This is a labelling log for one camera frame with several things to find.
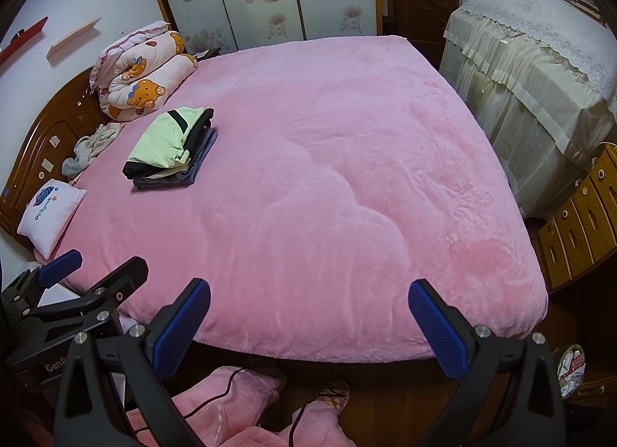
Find green and black hooded jacket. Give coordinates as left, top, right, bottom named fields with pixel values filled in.
left=122, top=107, right=214, bottom=181

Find small white pink pillow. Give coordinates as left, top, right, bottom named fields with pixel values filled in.
left=17, top=179, right=87, bottom=260

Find crumpled grey white cloth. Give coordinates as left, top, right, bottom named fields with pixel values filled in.
left=61, top=123, right=123, bottom=181

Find floral slipper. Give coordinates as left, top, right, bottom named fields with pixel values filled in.
left=316, top=380, right=350, bottom=416

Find brown wooden headboard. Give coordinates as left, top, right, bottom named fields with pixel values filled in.
left=1, top=69, right=110, bottom=252

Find folded blue jeans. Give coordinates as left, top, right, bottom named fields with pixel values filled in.
left=133, top=129, right=219, bottom=190

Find pink plush bed blanket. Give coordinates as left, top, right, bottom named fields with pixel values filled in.
left=59, top=36, right=548, bottom=363

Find rolled bear print quilt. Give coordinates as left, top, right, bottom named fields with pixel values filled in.
left=89, top=20, right=198, bottom=123

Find cream lace covered furniture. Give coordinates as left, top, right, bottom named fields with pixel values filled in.
left=439, top=0, right=616, bottom=216

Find black cable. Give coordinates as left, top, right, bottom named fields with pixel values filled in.
left=134, top=368, right=247, bottom=434

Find pink wall shelf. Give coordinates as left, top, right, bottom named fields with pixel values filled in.
left=46, top=17, right=100, bottom=60

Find red wall shelf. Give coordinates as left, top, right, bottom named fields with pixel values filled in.
left=0, top=17, right=48, bottom=66

